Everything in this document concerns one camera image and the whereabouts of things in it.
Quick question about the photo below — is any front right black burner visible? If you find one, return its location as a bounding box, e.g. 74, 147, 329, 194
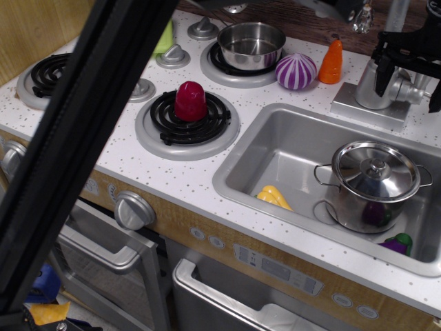
135, 91, 240, 161

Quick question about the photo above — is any yellow object on floor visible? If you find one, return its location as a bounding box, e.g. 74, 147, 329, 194
25, 301, 71, 326

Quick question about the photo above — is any purple striped toy onion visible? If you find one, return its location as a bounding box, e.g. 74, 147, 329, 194
275, 53, 317, 90

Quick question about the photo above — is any left black burner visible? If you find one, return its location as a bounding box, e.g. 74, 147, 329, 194
17, 53, 70, 110

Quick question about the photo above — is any green cloth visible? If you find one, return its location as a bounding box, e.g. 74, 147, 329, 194
153, 20, 174, 54

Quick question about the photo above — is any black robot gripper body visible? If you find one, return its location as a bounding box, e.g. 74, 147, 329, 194
371, 1, 440, 62

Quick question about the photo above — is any black burner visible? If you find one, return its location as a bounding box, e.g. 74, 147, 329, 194
200, 42, 276, 89
135, 91, 240, 161
17, 53, 70, 110

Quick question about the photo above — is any silver toy faucet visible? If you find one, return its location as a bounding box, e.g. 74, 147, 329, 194
331, 59, 419, 132

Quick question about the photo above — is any purple toy eggplant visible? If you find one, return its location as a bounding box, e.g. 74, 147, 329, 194
379, 233, 413, 257

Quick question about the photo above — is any middle silver stove knob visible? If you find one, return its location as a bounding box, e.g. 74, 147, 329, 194
156, 44, 190, 70

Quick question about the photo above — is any back right black burner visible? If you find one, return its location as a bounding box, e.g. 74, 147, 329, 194
200, 42, 276, 89

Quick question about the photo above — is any yellow toy pepper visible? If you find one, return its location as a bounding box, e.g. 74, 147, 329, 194
256, 185, 294, 211

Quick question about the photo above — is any silver stove knob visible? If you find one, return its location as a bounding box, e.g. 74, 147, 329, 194
187, 17, 219, 41
156, 44, 190, 70

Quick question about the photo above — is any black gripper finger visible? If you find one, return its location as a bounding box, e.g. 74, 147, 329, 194
429, 67, 441, 113
375, 54, 395, 97

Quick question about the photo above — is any blue object on floor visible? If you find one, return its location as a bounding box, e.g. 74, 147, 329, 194
25, 263, 61, 303

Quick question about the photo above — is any silver dishwasher door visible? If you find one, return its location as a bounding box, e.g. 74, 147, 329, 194
172, 259, 323, 330

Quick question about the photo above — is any silver oven door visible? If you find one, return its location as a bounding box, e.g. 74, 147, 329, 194
49, 200, 172, 330

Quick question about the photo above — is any orange toy carrot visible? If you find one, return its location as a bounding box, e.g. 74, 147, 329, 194
318, 34, 343, 84

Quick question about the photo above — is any open stainless steel pot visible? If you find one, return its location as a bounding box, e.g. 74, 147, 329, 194
217, 22, 286, 71

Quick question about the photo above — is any lidded stainless steel pot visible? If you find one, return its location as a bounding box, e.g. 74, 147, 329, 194
314, 141, 433, 234

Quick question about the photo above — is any clear hanging ornament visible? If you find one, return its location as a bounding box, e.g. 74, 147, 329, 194
352, 1, 374, 34

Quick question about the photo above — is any back silver stove knob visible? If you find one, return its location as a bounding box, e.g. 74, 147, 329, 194
187, 17, 219, 41

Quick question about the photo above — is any front countertop silver knob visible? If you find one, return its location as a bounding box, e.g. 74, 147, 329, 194
128, 78, 156, 103

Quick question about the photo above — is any far left silver knob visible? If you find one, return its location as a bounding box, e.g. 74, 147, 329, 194
1, 141, 26, 182

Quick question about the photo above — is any silver oven front knob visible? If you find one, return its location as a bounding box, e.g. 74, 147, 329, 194
114, 191, 156, 231

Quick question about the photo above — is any red toy pepper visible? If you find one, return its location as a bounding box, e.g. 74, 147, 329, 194
174, 81, 207, 122

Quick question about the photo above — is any silver faucet lever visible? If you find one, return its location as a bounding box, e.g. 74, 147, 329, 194
387, 67, 431, 104

